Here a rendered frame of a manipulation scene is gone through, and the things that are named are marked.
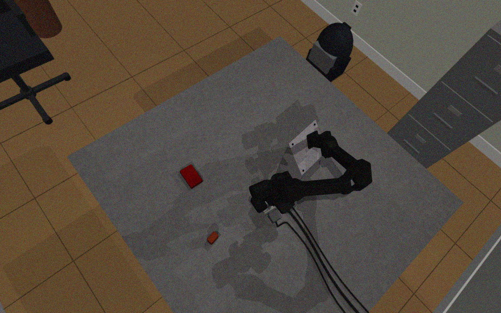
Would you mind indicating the red block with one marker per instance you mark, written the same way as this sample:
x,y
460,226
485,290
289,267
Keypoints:
x,y
191,176

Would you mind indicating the brown cube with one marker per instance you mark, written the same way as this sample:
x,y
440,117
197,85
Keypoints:
x,y
211,239

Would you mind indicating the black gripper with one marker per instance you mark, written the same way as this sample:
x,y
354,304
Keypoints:
x,y
261,205

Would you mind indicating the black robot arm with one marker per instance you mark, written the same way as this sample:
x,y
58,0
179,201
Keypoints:
x,y
293,189

